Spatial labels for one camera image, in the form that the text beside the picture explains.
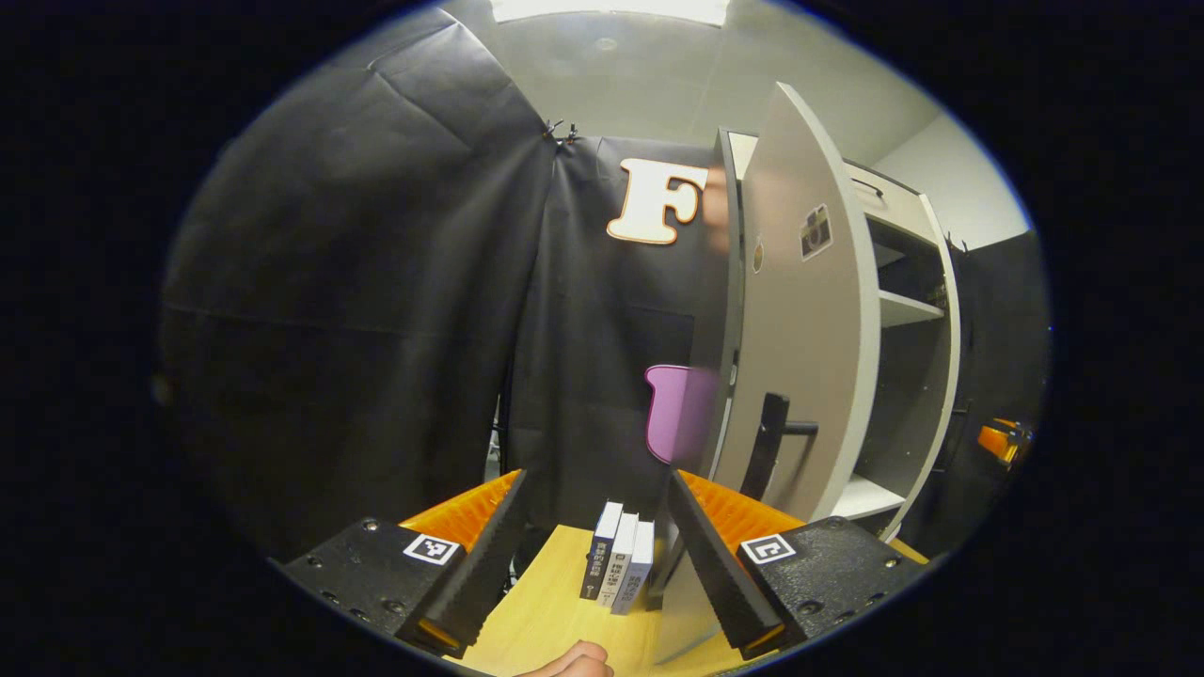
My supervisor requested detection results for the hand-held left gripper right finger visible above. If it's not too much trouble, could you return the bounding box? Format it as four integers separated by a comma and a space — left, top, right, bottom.
669, 468, 928, 662

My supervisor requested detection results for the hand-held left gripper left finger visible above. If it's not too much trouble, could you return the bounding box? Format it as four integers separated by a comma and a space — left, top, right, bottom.
268, 468, 529, 659

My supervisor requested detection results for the white cabinet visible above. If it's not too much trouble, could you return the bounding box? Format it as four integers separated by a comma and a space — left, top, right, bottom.
828, 155, 962, 544

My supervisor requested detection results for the white cabinet door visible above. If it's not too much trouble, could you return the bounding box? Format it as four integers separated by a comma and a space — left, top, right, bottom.
654, 81, 882, 664

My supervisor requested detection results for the white cabinet shelf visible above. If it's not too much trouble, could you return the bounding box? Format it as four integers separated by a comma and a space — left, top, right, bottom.
832, 475, 907, 522
879, 289, 946, 329

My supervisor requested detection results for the white cabinet drawer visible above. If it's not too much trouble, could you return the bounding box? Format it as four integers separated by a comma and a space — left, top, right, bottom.
842, 158, 928, 229

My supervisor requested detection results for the light blue book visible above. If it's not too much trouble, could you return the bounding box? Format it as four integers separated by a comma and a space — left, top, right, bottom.
611, 520, 656, 618

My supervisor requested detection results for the white book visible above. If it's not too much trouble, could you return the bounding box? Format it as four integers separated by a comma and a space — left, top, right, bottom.
597, 512, 642, 611

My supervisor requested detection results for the dark blue book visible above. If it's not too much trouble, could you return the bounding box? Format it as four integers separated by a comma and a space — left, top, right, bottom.
580, 501, 625, 602

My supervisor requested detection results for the black backdrop cloth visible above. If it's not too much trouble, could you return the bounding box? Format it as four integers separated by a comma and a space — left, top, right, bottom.
160, 9, 1050, 565

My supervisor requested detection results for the black door handle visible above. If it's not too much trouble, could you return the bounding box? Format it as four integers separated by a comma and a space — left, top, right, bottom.
741, 392, 820, 505

